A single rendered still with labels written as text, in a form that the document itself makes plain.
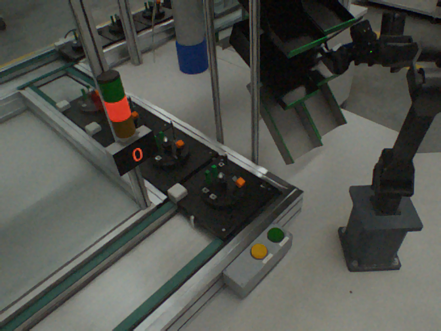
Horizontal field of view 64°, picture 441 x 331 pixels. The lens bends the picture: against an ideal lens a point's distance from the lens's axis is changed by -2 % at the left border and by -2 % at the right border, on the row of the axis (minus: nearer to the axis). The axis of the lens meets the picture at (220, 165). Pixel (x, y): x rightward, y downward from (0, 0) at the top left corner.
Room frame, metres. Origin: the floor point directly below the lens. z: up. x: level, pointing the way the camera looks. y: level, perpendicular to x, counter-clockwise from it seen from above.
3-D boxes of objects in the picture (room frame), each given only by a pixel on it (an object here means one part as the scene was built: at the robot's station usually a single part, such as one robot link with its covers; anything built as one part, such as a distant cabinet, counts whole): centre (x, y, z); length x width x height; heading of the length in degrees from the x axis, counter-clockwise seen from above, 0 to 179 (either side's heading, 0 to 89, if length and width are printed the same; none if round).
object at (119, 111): (0.69, 0.22, 1.33); 0.05 x 0.05 x 0.05
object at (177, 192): (0.74, 0.14, 0.97); 0.05 x 0.05 x 0.04; 42
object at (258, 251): (0.52, -0.08, 0.96); 0.04 x 0.04 x 0.02
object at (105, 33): (2.08, 0.50, 1.01); 0.24 x 0.24 x 0.13; 42
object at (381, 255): (0.55, -0.41, 0.96); 0.15 x 0.15 x 0.20; 86
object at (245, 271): (0.52, -0.08, 0.93); 0.21 x 0.07 x 0.06; 132
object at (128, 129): (0.69, 0.22, 1.28); 0.05 x 0.05 x 0.05
